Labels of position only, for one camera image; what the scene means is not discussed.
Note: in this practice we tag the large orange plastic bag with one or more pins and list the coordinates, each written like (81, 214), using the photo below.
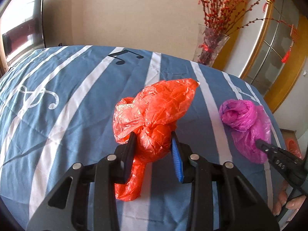
(156, 105)

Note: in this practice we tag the clear glass vase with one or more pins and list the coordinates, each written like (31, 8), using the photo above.
(209, 50)

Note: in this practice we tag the red berry branches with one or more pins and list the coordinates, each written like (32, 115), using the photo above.
(221, 4)

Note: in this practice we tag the cardboard box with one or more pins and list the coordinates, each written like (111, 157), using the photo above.
(284, 134)

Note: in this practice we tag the blue striped blanket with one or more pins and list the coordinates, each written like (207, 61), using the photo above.
(72, 89)

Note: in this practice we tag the crumpled orange plastic bag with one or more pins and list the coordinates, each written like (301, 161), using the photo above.
(293, 148)

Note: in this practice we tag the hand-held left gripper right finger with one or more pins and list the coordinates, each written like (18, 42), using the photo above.
(176, 158)

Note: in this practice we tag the flat screen television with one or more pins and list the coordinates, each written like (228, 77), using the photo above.
(24, 28)

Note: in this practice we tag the magenta plastic bag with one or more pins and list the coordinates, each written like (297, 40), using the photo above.
(243, 125)

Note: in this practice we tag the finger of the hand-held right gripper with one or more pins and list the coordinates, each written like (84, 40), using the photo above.
(279, 160)

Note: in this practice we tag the red tassel knot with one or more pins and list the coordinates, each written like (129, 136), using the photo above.
(286, 55)

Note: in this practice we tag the wooden framed glass door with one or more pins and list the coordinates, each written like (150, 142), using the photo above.
(272, 60)

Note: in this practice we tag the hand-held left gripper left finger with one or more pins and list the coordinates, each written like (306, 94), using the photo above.
(130, 154)

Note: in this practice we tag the person's right hand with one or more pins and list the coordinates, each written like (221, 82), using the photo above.
(280, 202)

